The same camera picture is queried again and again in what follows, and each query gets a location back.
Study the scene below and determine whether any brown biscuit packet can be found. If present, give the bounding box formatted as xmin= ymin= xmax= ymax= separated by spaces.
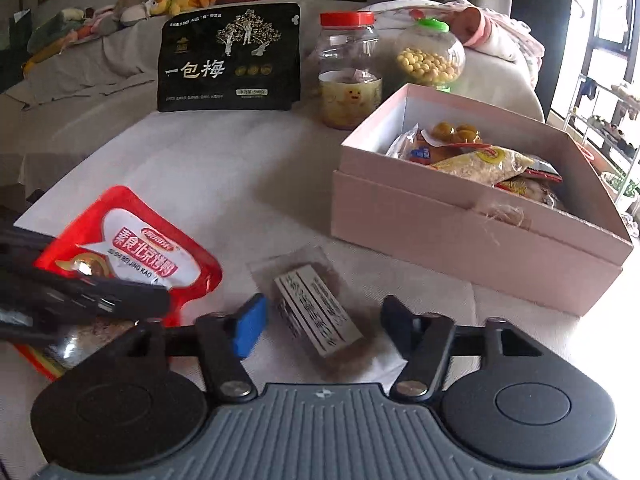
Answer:
xmin=248 ymin=246 xmax=402 ymax=382

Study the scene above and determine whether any red snack pouch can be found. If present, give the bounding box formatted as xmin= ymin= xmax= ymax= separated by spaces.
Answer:
xmin=13 ymin=185 xmax=222 ymax=380

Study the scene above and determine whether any yellow oat bar packet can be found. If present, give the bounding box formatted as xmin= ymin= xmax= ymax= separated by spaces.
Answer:
xmin=432 ymin=145 xmax=535 ymax=186

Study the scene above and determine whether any grey covered sofa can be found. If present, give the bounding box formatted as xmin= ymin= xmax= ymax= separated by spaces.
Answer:
xmin=0 ymin=0 xmax=547 ymax=196

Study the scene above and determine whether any pink cardboard box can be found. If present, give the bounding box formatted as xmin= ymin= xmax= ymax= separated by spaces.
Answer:
xmin=331 ymin=84 xmax=632 ymax=315

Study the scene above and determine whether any red lid plastic jar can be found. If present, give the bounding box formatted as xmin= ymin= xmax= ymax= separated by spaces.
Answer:
xmin=317 ymin=11 xmax=383 ymax=130

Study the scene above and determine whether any black plum snack bag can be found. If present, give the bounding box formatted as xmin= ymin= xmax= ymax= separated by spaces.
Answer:
xmin=156 ymin=0 xmax=302 ymax=113

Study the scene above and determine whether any green lid round jar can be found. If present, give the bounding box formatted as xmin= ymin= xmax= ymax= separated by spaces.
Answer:
xmin=394 ymin=18 xmax=466 ymax=92

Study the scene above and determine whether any green plush toy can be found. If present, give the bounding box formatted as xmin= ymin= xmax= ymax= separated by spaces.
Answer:
xmin=27 ymin=8 xmax=85 ymax=54

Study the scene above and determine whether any white metal shelf rack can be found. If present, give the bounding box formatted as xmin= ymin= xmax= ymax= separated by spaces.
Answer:
xmin=562 ymin=73 xmax=639 ymax=212

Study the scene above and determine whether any grey plush toy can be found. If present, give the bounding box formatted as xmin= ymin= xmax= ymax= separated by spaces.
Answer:
xmin=94 ymin=0 xmax=150 ymax=29

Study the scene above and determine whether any pink patterned blanket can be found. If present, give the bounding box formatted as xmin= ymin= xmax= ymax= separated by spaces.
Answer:
xmin=363 ymin=0 xmax=544 ymax=88

